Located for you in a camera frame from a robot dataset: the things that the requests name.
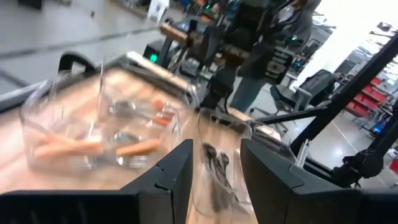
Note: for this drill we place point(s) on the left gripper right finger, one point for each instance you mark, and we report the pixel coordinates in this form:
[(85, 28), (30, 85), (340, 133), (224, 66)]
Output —
[(280, 193)]

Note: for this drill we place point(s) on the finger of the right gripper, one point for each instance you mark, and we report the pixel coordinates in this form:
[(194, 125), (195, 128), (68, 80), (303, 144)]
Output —
[(242, 39), (213, 43)]

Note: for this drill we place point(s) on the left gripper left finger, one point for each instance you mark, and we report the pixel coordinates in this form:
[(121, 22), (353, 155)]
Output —
[(149, 199)]

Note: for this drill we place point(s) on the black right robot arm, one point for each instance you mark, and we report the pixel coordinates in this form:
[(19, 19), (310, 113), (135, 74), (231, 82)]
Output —
[(220, 87)]

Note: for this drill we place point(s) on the person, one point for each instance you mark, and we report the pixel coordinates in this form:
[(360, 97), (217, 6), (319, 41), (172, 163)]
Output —
[(280, 25)]

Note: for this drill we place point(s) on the black office chair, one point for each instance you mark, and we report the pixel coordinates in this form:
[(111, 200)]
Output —
[(311, 85)]

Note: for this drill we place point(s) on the silver aluminium extrusion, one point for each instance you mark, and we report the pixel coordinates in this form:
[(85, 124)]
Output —
[(302, 154)]

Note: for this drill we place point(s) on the clear plastic bin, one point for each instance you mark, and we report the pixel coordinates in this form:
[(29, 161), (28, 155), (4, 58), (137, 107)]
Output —
[(77, 124), (224, 140), (140, 93)]

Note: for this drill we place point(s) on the red storage bins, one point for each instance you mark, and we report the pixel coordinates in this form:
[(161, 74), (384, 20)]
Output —
[(370, 96)]

